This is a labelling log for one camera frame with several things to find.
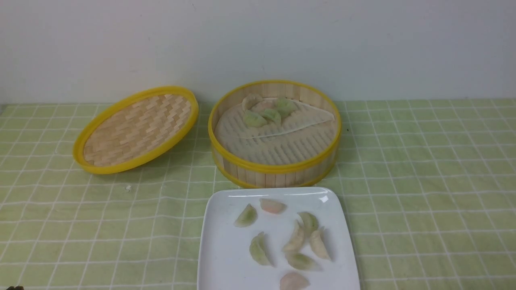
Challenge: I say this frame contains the green dumpling plate left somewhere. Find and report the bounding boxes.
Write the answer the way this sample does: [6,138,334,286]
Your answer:
[249,232,272,266]

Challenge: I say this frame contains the beige dumpling plate centre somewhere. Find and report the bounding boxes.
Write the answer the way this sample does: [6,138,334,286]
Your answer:
[282,220,306,252]

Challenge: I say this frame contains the beige dumpling plate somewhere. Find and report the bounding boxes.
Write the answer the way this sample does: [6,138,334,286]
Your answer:
[282,220,306,252]
[308,226,331,261]

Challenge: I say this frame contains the pink dumpling plate bottom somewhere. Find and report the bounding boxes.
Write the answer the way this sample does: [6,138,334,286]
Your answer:
[279,272,311,290]

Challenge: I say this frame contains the green dumpling plate upper-left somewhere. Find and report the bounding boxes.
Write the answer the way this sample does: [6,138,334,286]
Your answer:
[234,204,258,228]

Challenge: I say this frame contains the green dumpling plate lower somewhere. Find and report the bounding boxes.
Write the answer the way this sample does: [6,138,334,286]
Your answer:
[285,252,320,271]

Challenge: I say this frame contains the pink dumpling plate top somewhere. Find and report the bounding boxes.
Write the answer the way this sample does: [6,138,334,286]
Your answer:
[260,199,286,215]

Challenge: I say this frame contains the beige dumpling plate right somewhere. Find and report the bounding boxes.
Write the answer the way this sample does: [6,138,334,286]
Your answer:
[308,226,331,261]

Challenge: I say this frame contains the green dumpling steamer back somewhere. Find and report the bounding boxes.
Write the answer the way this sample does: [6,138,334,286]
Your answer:
[275,97,298,119]

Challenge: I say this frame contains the pink dumpling in steamer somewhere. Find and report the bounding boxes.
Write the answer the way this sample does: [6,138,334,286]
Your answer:
[250,99,276,114]

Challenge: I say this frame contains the pink dumpling plate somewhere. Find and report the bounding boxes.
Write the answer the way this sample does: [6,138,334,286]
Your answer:
[279,272,311,290]
[260,199,286,215]

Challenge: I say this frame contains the green dumpling plate upper-right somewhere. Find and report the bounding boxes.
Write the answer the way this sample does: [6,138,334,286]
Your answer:
[298,211,319,237]

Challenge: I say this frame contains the yellow-rimmed bamboo steamer lid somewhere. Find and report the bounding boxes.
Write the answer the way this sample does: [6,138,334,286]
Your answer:
[72,86,199,174]

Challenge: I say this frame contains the yellow-rimmed bamboo steamer basket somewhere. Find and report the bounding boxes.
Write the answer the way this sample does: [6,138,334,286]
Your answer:
[208,80,342,189]

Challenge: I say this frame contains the white dumpling in steamer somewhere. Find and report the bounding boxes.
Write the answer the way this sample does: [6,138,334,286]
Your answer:
[241,93,264,112]

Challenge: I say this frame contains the green dumpling steamer middle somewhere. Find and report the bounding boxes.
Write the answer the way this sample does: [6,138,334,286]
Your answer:
[260,108,282,126]

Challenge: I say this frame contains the white steamer liner cloth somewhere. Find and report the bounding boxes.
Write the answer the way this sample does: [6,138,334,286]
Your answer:
[214,100,337,166]

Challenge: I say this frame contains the green dumpling steamer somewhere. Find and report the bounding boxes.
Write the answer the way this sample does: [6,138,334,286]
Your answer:
[260,108,282,126]
[275,97,298,119]

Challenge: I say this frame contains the green checkered tablecloth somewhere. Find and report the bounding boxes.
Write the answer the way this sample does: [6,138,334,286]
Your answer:
[0,99,516,290]

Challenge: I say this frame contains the white square plate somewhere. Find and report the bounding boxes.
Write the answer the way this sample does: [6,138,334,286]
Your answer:
[197,187,361,290]

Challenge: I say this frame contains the green dumpling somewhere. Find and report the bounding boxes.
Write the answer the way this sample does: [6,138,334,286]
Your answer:
[243,110,268,127]

